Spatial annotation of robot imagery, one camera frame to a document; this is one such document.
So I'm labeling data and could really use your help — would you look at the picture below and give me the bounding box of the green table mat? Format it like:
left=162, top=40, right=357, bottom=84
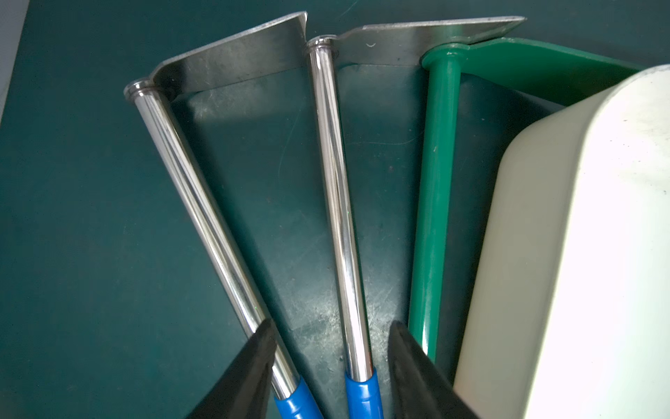
left=1, top=1, right=669, bottom=418

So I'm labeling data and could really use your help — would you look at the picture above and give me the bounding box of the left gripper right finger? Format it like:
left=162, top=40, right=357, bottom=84
left=387, top=321, right=477, bottom=419

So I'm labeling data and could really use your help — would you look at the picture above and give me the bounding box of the white plastic storage tray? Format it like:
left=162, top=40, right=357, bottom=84
left=454, top=65, right=669, bottom=418

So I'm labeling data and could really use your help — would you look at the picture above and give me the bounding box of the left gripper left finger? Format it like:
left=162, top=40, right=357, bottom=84
left=188, top=319, right=277, bottom=418

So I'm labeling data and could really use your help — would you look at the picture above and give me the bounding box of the steel blue hoe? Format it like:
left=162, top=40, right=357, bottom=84
left=123, top=11, right=325, bottom=419
left=306, top=16, right=523, bottom=418

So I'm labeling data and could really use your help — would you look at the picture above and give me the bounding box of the green red hoe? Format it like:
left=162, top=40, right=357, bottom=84
left=408, top=38, right=641, bottom=372

